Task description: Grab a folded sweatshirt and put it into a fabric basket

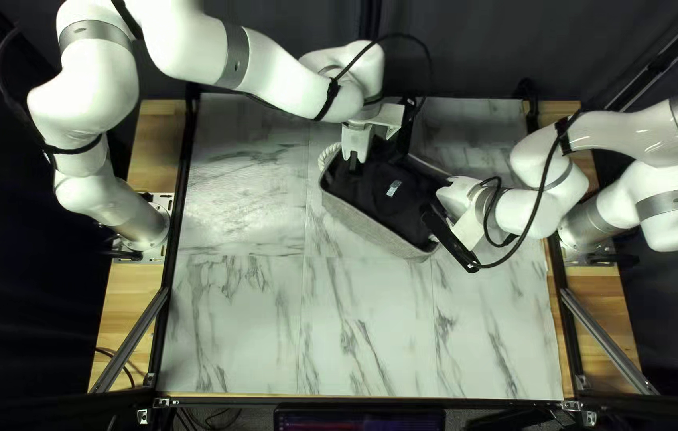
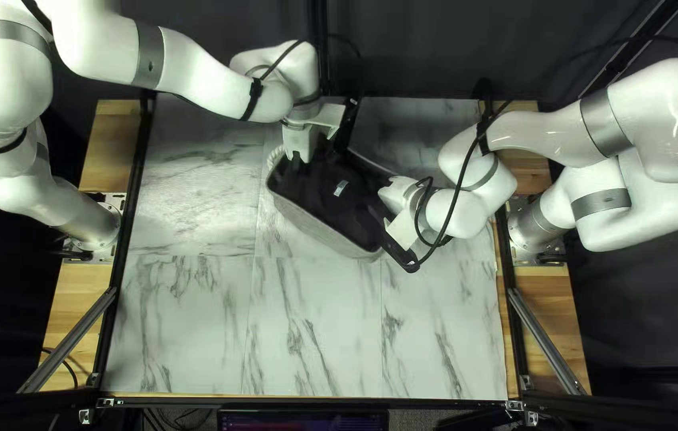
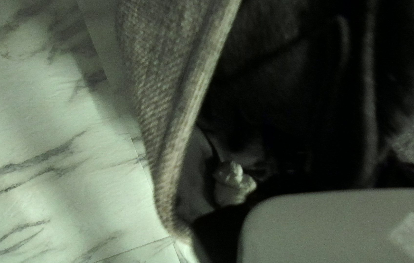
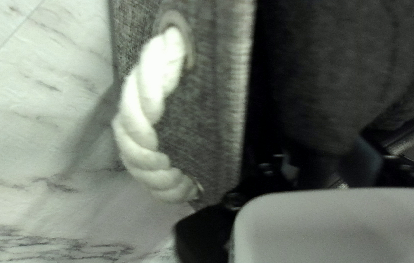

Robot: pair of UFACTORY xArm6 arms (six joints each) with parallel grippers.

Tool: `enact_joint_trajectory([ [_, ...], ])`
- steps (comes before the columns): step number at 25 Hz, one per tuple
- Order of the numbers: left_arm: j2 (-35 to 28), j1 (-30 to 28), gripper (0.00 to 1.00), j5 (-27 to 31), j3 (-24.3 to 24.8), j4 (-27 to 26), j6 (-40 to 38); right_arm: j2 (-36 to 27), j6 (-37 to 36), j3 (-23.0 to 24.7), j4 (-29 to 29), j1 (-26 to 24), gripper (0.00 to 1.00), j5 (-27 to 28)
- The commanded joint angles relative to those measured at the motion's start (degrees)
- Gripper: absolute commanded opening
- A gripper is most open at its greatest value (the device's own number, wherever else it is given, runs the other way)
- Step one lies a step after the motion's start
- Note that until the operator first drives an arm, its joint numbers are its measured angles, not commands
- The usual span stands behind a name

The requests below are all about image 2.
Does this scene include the grey fabric basket, rope handles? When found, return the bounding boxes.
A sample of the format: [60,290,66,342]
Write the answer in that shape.
[264,142,401,262]

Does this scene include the dark grey sweatshirt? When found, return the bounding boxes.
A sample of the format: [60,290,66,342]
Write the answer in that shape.
[268,148,398,253]

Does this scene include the laptop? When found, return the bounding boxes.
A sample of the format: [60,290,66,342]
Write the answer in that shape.
[216,408,391,431]

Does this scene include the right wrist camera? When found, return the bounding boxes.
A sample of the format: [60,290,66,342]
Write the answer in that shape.
[368,206,422,274]

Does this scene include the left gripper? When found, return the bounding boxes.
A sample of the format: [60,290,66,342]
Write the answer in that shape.
[281,121,332,164]

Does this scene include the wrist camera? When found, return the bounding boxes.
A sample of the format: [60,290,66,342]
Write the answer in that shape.
[368,206,422,274]
[329,95,362,154]

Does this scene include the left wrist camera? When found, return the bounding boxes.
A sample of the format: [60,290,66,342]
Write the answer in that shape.
[329,95,362,154]

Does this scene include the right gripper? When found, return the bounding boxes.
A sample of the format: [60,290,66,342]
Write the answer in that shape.
[377,175,421,212]

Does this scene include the thin black cable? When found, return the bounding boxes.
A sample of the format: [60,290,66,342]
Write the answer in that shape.
[40,346,80,390]

